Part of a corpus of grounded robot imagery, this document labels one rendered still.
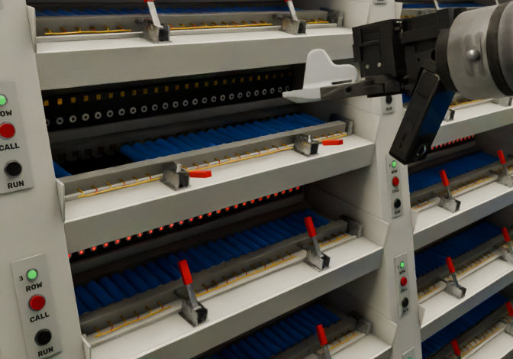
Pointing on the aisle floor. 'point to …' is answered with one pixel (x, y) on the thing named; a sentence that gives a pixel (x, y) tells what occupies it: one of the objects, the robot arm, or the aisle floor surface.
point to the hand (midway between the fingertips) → (323, 94)
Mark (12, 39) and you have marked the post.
